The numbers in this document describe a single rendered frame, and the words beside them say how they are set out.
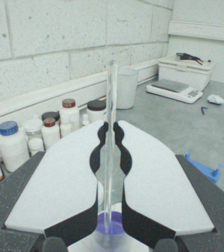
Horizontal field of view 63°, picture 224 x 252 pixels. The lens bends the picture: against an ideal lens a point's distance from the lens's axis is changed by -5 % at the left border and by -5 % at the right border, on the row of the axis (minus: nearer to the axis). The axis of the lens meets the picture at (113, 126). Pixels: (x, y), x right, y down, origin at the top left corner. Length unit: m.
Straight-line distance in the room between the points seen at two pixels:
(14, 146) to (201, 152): 0.50
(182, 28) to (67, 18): 0.97
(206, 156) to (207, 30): 1.05
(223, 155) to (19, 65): 0.66
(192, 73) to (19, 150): 0.97
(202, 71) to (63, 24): 0.76
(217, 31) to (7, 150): 1.36
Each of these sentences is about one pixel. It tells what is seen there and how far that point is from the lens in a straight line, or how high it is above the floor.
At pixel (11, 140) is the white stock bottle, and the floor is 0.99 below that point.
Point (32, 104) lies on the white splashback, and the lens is 0.65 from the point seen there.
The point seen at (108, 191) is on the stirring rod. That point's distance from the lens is 0.16.
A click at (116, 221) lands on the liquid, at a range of 0.23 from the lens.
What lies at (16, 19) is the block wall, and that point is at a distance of 0.64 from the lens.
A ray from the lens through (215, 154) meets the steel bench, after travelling 0.62.
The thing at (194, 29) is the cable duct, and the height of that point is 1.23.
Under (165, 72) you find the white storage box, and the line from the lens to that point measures 1.22.
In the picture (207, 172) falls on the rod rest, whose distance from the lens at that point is 0.52.
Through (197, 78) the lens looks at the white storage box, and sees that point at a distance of 1.17.
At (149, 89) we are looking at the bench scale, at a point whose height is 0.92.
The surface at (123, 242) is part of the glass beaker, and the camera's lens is 0.21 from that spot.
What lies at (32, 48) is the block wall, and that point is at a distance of 0.67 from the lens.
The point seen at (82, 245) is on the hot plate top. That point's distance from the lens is 0.26.
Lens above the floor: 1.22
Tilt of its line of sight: 29 degrees down
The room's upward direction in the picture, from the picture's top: 2 degrees clockwise
